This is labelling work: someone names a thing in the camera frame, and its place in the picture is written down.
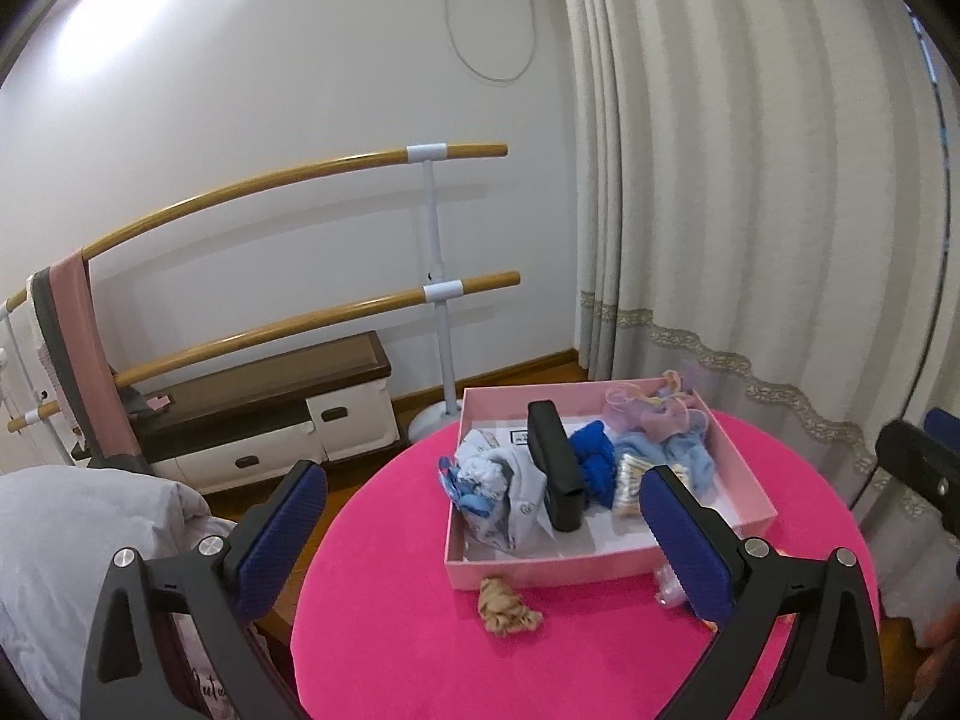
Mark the pink printed bag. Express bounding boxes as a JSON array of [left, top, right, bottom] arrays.
[[169, 607, 252, 720]]

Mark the pink purple sheer scrunchie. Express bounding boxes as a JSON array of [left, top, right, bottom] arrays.
[[604, 370, 710, 440]]

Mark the cream striped curtain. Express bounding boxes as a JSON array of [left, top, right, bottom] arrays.
[[555, 0, 960, 533]]

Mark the beige scrunchie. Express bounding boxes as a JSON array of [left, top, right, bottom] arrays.
[[478, 577, 545, 638]]

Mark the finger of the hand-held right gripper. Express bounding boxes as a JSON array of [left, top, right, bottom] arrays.
[[876, 420, 960, 533], [924, 406, 960, 458]]

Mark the pink and grey hanging cloth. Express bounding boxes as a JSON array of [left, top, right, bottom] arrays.
[[26, 247, 155, 477]]

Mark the bag of cotton swabs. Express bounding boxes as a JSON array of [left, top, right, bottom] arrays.
[[611, 454, 691, 518]]

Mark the light blue satin scrunchie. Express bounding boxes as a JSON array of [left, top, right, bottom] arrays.
[[437, 441, 556, 552]]

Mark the person's right hand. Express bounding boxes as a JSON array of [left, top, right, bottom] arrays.
[[916, 598, 960, 700]]

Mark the pink cardboard box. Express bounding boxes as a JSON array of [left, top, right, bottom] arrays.
[[442, 379, 779, 590]]

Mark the black rectangular case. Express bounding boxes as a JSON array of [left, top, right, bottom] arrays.
[[526, 400, 586, 533]]

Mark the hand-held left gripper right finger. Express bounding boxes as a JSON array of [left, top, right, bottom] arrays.
[[637, 465, 882, 720]]

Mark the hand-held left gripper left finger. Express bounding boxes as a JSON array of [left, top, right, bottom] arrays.
[[79, 459, 329, 720]]

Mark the white cabinet with brown top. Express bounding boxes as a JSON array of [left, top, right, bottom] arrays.
[[112, 330, 398, 496]]

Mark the white barre stand post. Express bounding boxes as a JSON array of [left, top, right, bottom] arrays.
[[407, 157, 464, 458]]

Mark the short wooden ballet barre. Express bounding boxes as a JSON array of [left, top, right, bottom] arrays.
[[7, 271, 522, 434]]

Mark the royal blue scrunchie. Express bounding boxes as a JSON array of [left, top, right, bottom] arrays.
[[568, 420, 620, 509]]

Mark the long wooden ballet barre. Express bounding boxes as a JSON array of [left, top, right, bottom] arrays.
[[0, 141, 509, 316]]

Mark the small clear plastic packet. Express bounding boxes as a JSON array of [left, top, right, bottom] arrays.
[[652, 566, 687, 608]]

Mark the round pink table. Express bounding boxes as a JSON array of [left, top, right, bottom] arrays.
[[289, 409, 882, 720]]

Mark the white bedding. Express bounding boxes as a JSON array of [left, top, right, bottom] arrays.
[[0, 465, 215, 720]]

